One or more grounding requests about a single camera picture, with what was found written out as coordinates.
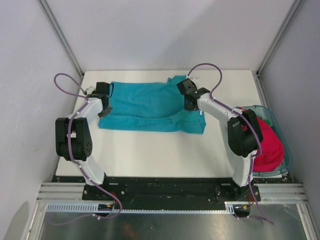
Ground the teal t-shirt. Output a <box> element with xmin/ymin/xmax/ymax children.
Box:
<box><xmin>98</xmin><ymin>75</ymin><xmax>206</xmax><ymax>135</ymax></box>

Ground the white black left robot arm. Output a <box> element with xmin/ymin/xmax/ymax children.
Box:
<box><xmin>55</xmin><ymin>82</ymin><xmax>115</xmax><ymax>200</ymax></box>

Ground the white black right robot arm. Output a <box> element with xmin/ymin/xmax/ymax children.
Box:
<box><xmin>176</xmin><ymin>78</ymin><xmax>263</xmax><ymax>201</ymax></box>

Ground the clear blue plastic bin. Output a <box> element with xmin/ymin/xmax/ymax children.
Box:
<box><xmin>239</xmin><ymin>105</ymin><xmax>293</xmax><ymax>178</ymax></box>

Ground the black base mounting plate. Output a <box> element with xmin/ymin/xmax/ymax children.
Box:
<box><xmin>82</xmin><ymin>176</ymin><xmax>261</xmax><ymax>210</ymax></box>

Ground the green t-shirt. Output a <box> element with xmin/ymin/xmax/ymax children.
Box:
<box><xmin>263</xmin><ymin>119</ymin><xmax>273</xmax><ymax>128</ymax></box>

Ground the magenta red t-shirt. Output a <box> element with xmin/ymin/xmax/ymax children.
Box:
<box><xmin>253</xmin><ymin>115</ymin><xmax>285</xmax><ymax>173</ymax></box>

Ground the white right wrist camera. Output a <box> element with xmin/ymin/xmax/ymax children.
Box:
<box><xmin>186</xmin><ymin>75</ymin><xmax>200</xmax><ymax>82</ymax></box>

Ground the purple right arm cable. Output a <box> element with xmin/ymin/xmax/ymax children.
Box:
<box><xmin>186</xmin><ymin>62</ymin><xmax>275</xmax><ymax>226</ymax></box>

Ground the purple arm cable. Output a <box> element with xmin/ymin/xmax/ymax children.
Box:
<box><xmin>54</xmin><ymin>73</ymin><xmax>123</xmax><ymax>226</ymax></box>
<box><xmin>186</xmin><ymin>62</ymin><xmax>275</xmax><ymax>226</ymax></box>

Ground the aluminium frame rail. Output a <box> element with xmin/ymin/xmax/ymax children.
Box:
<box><xmin>36</xmin><ymin>182</ymin><xmax>85</xmax><ymax>203</ymax></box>

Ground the white slotted cable duct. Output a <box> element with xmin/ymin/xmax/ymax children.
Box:
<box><xmin>45</xmin><ymin>201</ymin><xmax>250</xmax><ymax>215</ymax></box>

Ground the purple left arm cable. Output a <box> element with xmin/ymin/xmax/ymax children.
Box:
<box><xmin>54</xmin><ymin>73</ymin><xmax>123</xmax><ymax>226</ymax></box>

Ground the left aluminium corner post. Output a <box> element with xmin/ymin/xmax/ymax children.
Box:
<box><xmin>37</xmin><ymin>0</ymin><xmax>84</xmax><ymax>78</ymax></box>

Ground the aluminium corner post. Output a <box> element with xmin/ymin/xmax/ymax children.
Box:
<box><xmin>256</xmin><ymin>0</ymin><xmax>305</xmax><ymax>77</ymax></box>
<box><xmin>37</xmin><ymin>0</ymin><xmax>84</xmax><ymax>78</ymax></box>

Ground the right aluminium corner post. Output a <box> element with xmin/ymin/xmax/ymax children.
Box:
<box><xmin>256</xmin><ymin>0</ymin><xmax>305</xmax><ymax>77</ymax></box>

